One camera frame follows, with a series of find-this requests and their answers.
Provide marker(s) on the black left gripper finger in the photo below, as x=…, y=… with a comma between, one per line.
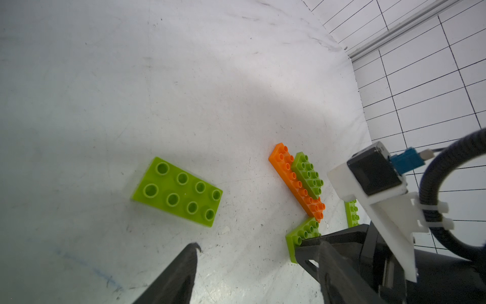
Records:
x=176, y=282

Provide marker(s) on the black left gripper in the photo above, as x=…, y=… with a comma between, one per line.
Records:
x=355, y=265

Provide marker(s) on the green lego brick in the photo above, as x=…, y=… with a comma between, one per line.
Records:
x=306, y=173
x=167, y=187
x=351, y=210
x=306, y=230

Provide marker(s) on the orange lego brick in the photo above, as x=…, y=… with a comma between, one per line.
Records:
x=281, y=161
x=313, y=208

